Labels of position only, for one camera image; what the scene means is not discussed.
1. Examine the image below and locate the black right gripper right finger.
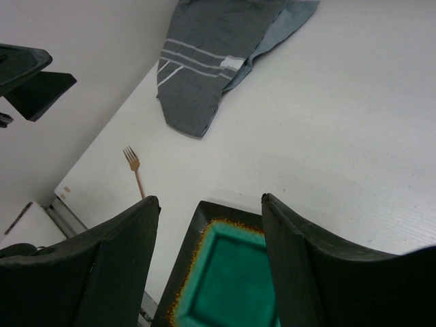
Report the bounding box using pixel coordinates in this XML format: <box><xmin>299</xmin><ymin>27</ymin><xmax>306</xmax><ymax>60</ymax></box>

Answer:
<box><xmin>262</xmin><ymin>193</ymin><xmax>435</xmax><ymax>326</ymax></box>

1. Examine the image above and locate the green square ceramic plate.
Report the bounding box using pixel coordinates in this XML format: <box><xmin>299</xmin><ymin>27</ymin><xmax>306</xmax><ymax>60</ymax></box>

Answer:
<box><xmin>152</xmin><ymin>201</ymin><xmax>280</xmax><ymax>326</ymax></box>

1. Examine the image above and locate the grey striped cloth placemat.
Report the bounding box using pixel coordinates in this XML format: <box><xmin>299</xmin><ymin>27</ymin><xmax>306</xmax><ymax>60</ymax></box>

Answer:
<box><xmin>157</xmin><ymin>0</ymin><xmax>320</xmax><ymax>138</ymax></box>

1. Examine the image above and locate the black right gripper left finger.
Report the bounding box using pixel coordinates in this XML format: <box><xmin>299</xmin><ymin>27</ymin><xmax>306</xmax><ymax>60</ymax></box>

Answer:
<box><xmin>1</xmin><ymin>196</ymin><xmax>159</xmax><ymax>326</ymax></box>

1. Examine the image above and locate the copper fork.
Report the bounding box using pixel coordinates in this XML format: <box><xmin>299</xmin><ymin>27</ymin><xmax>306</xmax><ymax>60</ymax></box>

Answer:
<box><xmin>123</xmin><ymin>146</ymin><xmax>146</xmax><ymax>199</ymax></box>

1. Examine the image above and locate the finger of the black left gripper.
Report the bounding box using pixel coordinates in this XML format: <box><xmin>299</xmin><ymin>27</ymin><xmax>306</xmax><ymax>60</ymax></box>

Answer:
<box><xmin>1</xmin><ymin>44</ymin><xmax>77</xmax><ymax>122</ymax></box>

